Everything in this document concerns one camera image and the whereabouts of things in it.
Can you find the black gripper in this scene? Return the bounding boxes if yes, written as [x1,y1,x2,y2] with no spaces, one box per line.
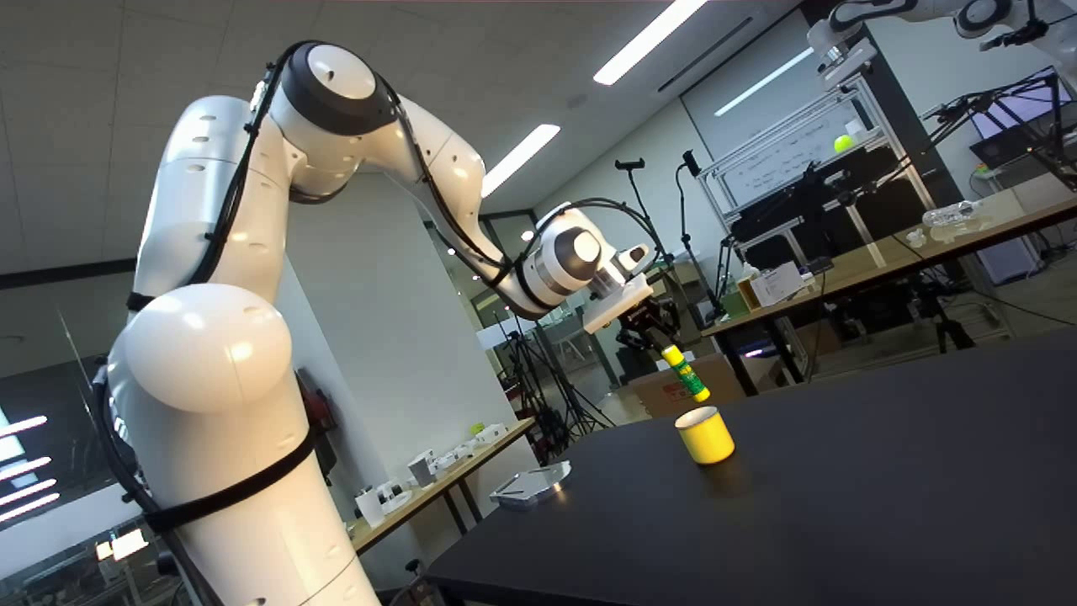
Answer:
[612,304,691,360]

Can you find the green yellow glue stick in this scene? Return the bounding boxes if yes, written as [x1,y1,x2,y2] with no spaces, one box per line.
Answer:
[661,342,715,406]

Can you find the yellow mug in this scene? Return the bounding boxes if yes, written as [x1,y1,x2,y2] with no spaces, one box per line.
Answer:
[669,405,742,469]

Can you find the stacked plain cardboard boxes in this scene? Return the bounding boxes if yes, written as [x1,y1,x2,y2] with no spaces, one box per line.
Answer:
[649,265,715,364]

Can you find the black tripod stand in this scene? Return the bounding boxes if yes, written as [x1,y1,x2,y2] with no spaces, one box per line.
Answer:
[612,156,679,272]

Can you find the silver metal plate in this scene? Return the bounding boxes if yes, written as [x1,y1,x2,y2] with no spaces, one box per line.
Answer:
[487,459,576,515]

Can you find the black equipment on workbench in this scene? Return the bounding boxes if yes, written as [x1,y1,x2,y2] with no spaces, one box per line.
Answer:
[726,149,929,272]

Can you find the long ceiling light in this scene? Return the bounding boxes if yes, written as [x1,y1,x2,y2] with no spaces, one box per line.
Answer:
[479,122,567,202]
[588,0,715,92]

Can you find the long wooden workbench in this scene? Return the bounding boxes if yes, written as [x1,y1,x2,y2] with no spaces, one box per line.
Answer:
[699,195,1077,397]

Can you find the narrow wooden side table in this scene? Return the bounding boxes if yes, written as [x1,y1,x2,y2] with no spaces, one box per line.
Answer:
[346,415,540,558]

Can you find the small white device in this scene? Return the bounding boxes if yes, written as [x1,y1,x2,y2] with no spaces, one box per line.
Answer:
[355,479,413,530]

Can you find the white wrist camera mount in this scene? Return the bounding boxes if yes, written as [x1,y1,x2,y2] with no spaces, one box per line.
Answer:
[578,243,655,337]

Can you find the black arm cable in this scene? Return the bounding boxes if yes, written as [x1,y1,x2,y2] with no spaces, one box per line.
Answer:
[95,39,633,542]

